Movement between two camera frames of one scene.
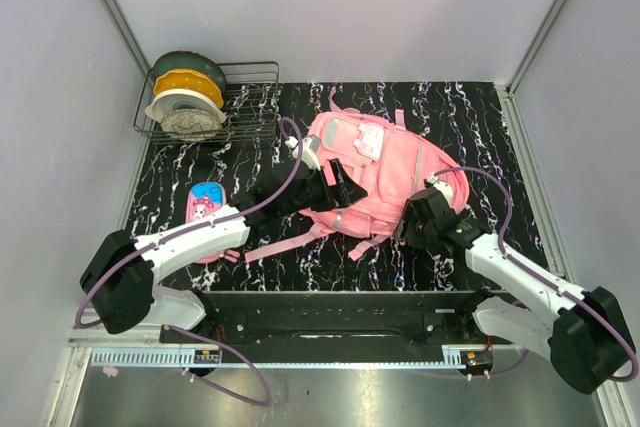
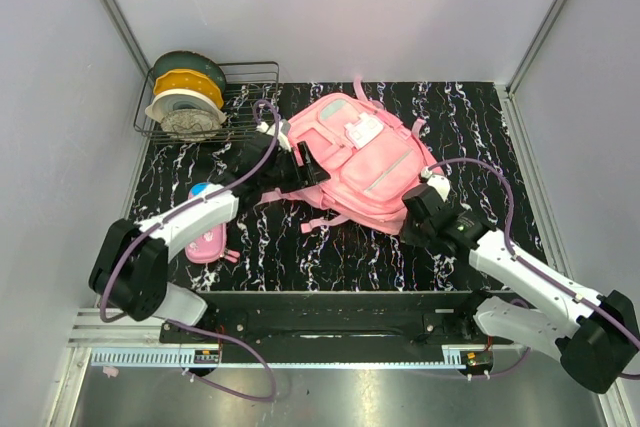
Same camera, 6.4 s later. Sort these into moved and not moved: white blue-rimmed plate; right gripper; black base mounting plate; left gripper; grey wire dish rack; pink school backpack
Moved: left gripper; pink school backpack
Not moved: white blue-rimmed plate; grey wire dish rack; black base mounting plate; right gripper
